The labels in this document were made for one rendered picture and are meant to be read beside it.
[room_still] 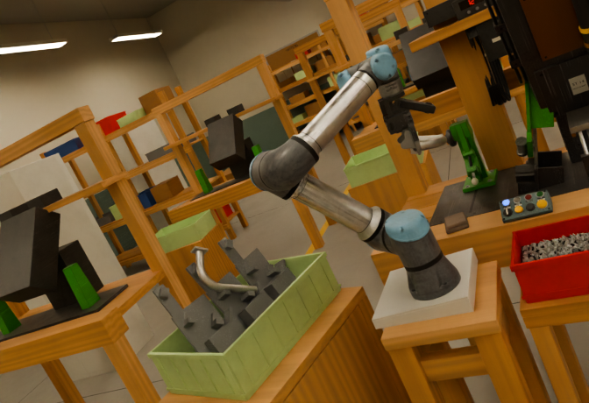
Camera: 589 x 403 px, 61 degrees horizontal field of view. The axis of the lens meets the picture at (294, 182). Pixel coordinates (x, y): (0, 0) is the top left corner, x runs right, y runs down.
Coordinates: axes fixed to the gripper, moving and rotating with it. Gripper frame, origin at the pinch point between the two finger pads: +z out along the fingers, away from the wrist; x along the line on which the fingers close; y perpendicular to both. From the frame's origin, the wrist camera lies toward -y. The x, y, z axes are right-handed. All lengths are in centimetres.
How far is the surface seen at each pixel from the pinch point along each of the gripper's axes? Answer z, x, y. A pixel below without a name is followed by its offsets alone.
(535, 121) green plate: 8.9, -9.8, -40.3
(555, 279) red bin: 32, 44, -17
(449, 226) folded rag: 30.6, -0.3, -1.1
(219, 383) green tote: 38, 34, 84
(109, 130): -12, -514, 338
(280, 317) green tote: 34, 16, 63
